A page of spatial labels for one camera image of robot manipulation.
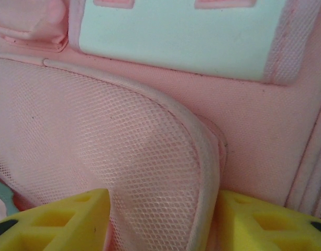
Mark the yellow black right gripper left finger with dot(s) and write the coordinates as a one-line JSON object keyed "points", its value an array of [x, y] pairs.
{"points": [[45, 230]]}

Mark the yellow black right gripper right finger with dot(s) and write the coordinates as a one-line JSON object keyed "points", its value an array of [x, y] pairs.
{"points": [[267, 230]]}

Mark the pink backpack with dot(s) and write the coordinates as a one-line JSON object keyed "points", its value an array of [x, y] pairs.
{"points": [[149, 104]]}

